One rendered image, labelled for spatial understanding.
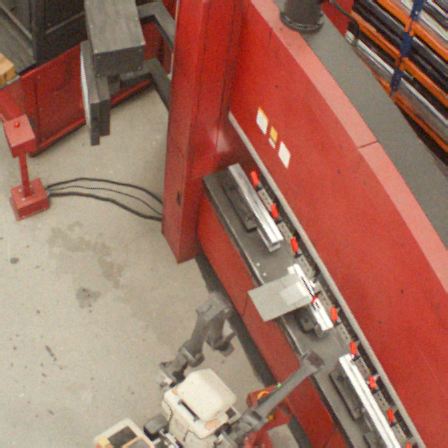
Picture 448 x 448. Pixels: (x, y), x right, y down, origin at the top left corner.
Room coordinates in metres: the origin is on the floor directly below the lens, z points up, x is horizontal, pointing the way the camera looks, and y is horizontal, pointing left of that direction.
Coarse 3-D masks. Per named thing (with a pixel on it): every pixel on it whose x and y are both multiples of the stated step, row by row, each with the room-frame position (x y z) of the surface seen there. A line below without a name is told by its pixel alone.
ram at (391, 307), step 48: (240, 48) 2.95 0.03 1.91; (240, 96) 2.90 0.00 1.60; (288, 96) 2.60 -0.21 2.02; (288, 144) 2.54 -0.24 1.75; (288, 192) 2.48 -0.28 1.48; (336, 192) 2.22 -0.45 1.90; (336, 240) 2.15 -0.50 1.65; (384, 240) 1.94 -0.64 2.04; (384, 288) 1.85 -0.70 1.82; (384, 336) 1.75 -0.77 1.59; (432, 336) 1.57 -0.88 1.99; (432, 384) 1.45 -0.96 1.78; (432, 432) 1.31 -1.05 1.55
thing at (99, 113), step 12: (84, 48) 3.11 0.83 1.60; (84, 60) 3.03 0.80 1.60; (84, 72) 2.96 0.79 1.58; (96, 84) 2.87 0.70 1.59; (84, 96) 3.01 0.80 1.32; (96, 96) 2.79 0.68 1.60; (108, 96) 2.82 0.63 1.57; (96, 108) 2.75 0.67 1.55; (108, 108) 2.81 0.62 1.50; (96, 120) 2.75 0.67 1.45; (108, 120) 2.81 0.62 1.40; (96, 132) 2.75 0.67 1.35; (108, 132) 2.81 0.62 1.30; (96, 144) 2.75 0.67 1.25
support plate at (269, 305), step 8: (288, 280) 2.29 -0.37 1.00; (296, 280) 2.30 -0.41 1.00; (256, 288) 2.22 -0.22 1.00; (264, 288) 2.23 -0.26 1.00; (272, 288) 2.24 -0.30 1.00; (280, 288) 2.24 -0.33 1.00; (304, 288) 2.26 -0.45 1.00; (256, 296) 2.18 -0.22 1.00; (264, 296) 2.19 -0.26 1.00; (272, 296) 2.19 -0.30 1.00; (256, 304) 2.14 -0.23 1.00; (264, 304) 2.14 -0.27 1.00; (272, 304) 2.15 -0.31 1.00; (280, 304) 2.15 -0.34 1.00; (296, 304) 2.17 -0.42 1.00; (304, 304) 2.17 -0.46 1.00; (264, 312) 2.10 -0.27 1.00; (272, 312) 2.11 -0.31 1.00; (280, 312) 2.11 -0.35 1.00; (264, 320) 2.06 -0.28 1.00
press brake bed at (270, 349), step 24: (216, 216) 2.75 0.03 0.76; (216, 240) 2.72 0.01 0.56; (216, 264) 2.69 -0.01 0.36; (240, 264) 2.51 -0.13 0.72; (216, 288) 2.71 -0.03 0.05; (240, 288) 2.47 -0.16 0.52; (240, 312) 2.44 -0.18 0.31; (240, 336) 2.41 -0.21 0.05; (264, 336) 2.22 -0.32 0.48; (288, 336) 2.08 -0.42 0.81; (264, 360) 2.24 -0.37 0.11; (288, 360) 2.02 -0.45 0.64; (264, 384) 2.13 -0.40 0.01; (312, 384) 1.83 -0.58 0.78; (312, 408) 1.77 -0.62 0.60; (312, 432) 1.69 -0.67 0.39; (336, 432) 1.58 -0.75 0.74
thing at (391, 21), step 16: (368, 0) 4.39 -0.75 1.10; (368, 16) 4.22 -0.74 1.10; (384, 16) 4.22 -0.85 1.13; (384, 32) 4.11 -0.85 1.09; (400, 32) 4.11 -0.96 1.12; (400, 48) 4.00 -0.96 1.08; (416, 48) 3.98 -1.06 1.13; (432, 48) 4.05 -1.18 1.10; (416, 64) 3.90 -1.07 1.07; (432, 64) 3.87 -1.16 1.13; (432, 80) 3.80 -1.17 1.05
